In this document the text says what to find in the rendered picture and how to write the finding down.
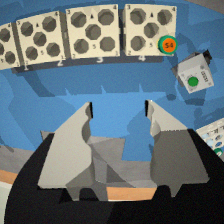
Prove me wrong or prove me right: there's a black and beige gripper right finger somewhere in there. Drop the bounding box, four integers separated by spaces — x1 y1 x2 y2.
145 99 224 216

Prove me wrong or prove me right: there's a green-capped sample tube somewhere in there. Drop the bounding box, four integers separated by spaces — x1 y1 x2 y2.
156 35 178 55

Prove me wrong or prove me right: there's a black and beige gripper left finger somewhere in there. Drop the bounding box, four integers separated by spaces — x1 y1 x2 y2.
4 101 95 224

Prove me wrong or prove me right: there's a blue bench mat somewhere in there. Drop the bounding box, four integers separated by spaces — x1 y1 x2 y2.
0 0 224 161

